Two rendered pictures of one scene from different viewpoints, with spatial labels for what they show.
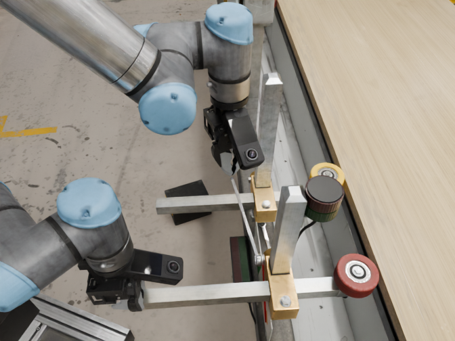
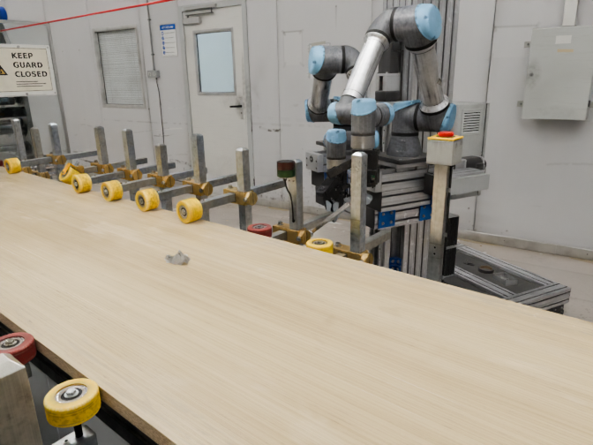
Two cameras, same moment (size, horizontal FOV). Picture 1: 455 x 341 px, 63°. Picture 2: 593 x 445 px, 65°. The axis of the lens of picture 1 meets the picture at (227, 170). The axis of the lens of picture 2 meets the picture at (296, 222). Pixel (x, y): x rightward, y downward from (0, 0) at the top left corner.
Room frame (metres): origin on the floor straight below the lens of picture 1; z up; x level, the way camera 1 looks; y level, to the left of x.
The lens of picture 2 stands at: (1.44, -1.23, 1.38)
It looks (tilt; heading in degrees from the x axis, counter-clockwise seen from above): 17 degrees down; 134
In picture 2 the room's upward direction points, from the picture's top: 1 degrees counter-clockwise
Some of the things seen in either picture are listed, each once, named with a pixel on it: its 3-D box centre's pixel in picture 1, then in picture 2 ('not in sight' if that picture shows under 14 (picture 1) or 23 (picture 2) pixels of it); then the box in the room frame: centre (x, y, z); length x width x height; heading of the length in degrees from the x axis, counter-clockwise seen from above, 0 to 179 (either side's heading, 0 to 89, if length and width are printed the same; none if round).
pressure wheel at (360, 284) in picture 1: (351, 283); (259, 241); (0.34, -0.25, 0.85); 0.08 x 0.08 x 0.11
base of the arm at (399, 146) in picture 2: not in sight; (404, 142); (0.37, 0.58, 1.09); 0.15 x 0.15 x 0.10
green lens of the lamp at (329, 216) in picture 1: (320, 203); (286, 172); (0.37, -0.15, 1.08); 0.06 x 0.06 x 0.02
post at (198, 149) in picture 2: not in sight; (201, 192); (-0.13, -0.14, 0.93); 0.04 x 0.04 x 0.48; 4
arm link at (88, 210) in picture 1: (93, 219); (336, 144); (0.31, 0.19, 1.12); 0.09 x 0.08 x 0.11; 136
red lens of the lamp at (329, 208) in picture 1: (323, 193); (286, 164); (0.37, -0.15, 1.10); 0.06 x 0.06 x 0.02
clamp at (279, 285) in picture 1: (280, 281); (290, 234); (0.35, -0.11, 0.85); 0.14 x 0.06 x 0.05; 4
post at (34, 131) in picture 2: not in sight; (41, 167); (-1.63, -0.24, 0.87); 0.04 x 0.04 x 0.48; 4
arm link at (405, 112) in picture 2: not in sight; (407, 116); (0.38, 0.59, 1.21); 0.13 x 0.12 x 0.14; 6
